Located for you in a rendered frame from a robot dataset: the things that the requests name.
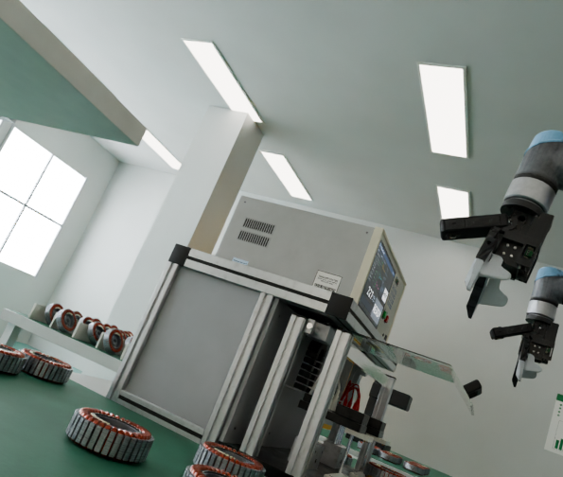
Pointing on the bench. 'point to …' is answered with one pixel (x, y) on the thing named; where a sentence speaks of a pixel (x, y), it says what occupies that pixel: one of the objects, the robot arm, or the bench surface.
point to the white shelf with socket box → (36, 75)
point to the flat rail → (367, 366)
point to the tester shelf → (232, 273)
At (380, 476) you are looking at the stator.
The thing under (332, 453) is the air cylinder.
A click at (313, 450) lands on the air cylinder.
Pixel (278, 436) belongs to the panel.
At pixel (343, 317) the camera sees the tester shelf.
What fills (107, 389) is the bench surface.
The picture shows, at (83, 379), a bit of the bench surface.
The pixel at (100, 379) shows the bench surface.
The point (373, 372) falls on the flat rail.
